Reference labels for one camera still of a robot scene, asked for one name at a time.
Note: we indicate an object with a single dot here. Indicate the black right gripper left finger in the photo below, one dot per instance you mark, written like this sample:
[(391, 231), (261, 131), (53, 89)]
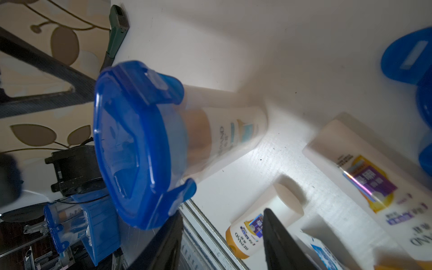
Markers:
[(163, 251)]

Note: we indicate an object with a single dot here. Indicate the toothpaste tube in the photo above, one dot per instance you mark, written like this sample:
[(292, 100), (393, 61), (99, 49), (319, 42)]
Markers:
[(325, 255)]

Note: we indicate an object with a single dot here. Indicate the front white bottle gold cap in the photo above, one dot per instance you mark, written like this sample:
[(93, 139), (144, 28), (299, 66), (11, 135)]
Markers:
[(245, 235)]

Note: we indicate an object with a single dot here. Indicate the clear plastic container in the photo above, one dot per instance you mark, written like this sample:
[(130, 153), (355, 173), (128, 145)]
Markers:
[(199, 98)]

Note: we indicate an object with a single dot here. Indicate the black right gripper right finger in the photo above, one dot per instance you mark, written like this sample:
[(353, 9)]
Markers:
[(281, 250)]

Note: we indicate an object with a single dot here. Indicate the white shampoo bottle gold cap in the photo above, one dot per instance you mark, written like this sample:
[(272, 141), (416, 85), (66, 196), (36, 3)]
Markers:
[(213, 132)]

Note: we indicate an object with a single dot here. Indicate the white bottle purple label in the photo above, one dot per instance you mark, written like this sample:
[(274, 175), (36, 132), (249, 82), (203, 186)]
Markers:
[(394, 199)]

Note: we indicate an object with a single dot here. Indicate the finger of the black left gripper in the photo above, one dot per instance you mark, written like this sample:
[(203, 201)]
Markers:
[(82, 90)]

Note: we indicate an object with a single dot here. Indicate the white bottle angled gold cap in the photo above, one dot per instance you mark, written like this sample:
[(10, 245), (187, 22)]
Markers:
[(402, 265)]

